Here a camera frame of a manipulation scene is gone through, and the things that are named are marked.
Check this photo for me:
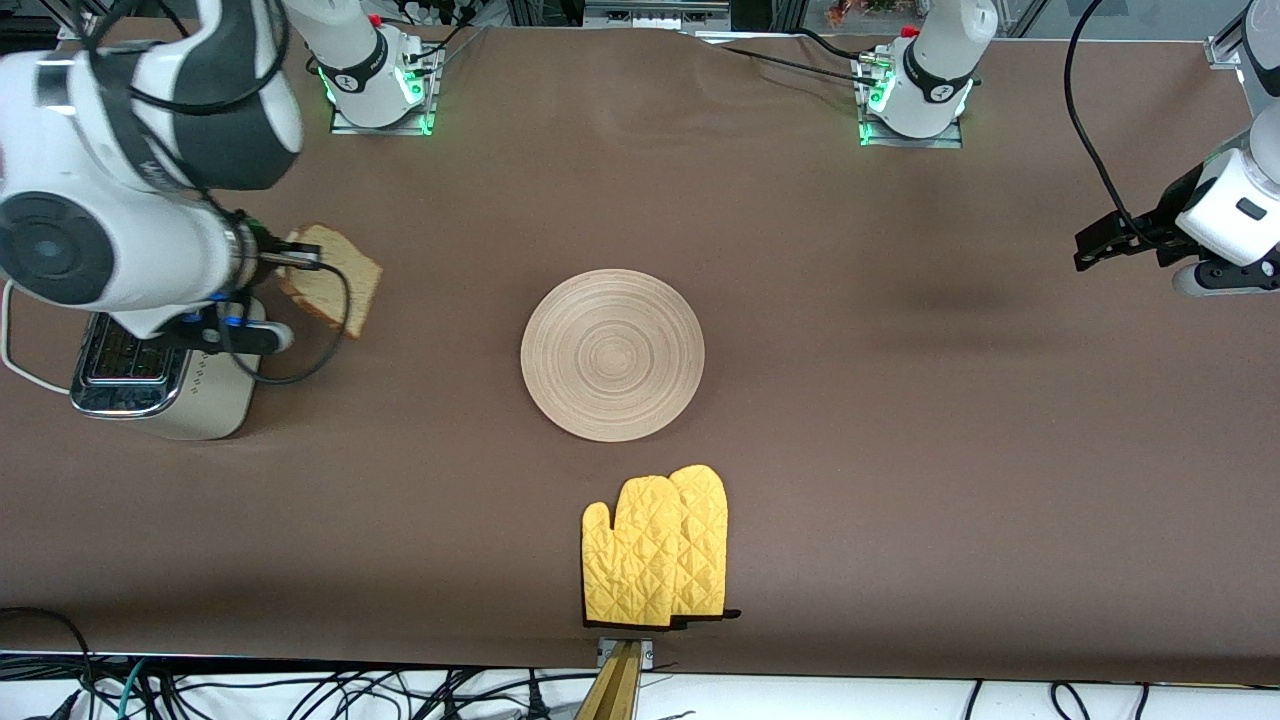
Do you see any slice of brown bread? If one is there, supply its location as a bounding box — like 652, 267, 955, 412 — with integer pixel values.
278, 224, 384, 340

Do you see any round light wooden plate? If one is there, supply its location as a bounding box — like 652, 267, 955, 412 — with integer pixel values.
520, 268, 706, 443

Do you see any cream and chrome toaster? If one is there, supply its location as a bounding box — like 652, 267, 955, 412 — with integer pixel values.
68, 290, 268, 442

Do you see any colourful toy pile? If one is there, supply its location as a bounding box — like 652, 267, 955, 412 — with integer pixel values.
825, 0, 926, 26

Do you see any brown table cover sheet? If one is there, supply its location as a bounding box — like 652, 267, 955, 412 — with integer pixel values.
0, 15, 1280, 686

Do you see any grey metal equipment box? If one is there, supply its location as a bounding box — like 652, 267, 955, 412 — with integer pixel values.
583, 0, 733, 31

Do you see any yellow quilted oven mitt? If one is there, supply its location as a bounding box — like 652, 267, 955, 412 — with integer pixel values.
581, 475, 686, 631
668, 464, 743, 627

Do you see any yellow wooden bar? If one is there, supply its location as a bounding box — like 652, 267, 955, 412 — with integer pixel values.
575, 642, 643, 720

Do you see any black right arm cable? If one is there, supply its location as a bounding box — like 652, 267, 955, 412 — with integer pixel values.
75, 0, 351, 389

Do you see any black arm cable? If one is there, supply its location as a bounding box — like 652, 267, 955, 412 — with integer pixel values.
1063, 0, 1153, 233
75, 0, 351, 389

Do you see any aluminium frame corner profile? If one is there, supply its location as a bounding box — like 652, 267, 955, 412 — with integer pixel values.
55, 0, 116, 41
1205, 0, 1251, 69

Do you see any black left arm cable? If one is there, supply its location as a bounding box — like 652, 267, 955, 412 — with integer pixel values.
1063, 0, 1153, 233

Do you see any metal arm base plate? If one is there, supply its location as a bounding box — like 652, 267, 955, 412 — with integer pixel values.
330, 45, 441, 136
858, 52, 964, 150

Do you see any white toaster power cable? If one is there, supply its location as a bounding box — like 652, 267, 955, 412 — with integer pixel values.
0, 280, 73, 394

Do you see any black base cable bundle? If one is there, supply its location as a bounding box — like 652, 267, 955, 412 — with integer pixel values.
400, 0, 491, 63

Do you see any long black base cable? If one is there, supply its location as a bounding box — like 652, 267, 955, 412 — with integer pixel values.
690, 28, 883, 89

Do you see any black looped floor cable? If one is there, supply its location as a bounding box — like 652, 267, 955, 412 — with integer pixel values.
0, 606, 97, 720

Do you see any black cable tangle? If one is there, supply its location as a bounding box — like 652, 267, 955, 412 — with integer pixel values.
150, 665, 583, 720

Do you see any teal cable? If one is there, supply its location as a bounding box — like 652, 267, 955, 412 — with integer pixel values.
118, 658, 153, 720

